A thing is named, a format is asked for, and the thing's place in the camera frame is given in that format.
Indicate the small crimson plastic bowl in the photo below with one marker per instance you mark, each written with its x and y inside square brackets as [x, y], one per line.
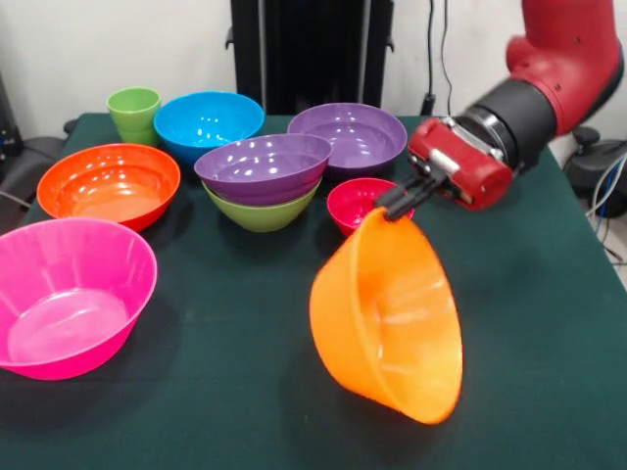
[350, 205]

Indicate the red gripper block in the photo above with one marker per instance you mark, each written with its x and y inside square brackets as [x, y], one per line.
[460, 161]

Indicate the black chair base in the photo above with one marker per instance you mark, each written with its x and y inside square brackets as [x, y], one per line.
[34, 161]
[588, 161]

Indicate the large pink plastic bowl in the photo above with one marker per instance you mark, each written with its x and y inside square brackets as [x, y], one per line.
[73, 294]

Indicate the dark green tablecloth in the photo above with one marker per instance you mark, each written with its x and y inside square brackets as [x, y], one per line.
[220, 391]

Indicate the green plastic cup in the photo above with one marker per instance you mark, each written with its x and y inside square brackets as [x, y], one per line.
[132, 117]

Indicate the purple plastic bowl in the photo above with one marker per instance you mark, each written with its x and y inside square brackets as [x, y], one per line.
[259, 166]
[362, 137]

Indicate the large red-orange plastic bowl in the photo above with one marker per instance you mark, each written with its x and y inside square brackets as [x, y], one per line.
[108, 186]

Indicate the blue plastic bowl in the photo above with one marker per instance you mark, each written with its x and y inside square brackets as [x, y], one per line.
[206, 122]

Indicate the green plastic bowl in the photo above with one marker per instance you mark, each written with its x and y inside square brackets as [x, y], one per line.
[259, 218]

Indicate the large orange plastic bowl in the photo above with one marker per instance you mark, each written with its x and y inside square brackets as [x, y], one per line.
[392, 318]

